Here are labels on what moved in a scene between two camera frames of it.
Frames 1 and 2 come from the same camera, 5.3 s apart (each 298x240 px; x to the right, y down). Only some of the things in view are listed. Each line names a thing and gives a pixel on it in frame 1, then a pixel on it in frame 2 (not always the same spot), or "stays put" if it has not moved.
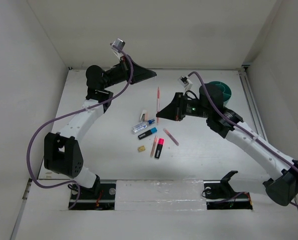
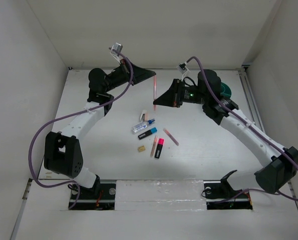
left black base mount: (103, 198) stays put
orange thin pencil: (154, 145) stays put
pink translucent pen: (171, 136) stays put
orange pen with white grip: (158, 104) -> (155, 90)
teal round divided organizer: (226, 89) stays put
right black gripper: (174, 110) -> (173, 96)
